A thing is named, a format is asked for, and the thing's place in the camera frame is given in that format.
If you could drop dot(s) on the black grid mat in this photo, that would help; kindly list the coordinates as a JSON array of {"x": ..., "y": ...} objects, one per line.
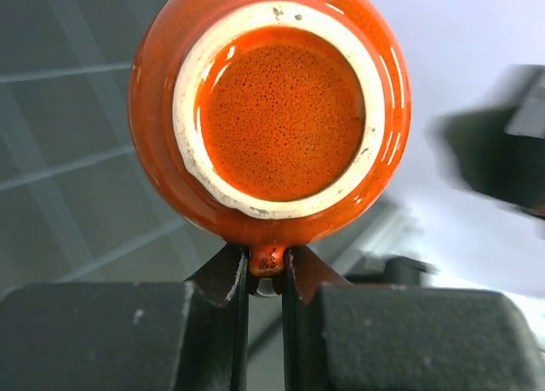
[{"x": 76, "y": 203}]

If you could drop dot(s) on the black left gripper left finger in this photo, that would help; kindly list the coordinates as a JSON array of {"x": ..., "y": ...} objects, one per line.
[{"x": 190, "y": 335}]

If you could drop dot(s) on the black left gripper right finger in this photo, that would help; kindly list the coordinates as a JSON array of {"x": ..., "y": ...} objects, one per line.
[{"x": 394, "y": 334}]

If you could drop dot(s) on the orange glazed ceramic mug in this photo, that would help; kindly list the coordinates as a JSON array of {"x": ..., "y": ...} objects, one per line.
[{"x": 269, "y": 123}]

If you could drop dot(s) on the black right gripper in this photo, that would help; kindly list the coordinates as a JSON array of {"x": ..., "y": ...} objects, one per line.
[{"x": 496, "y": 149}]

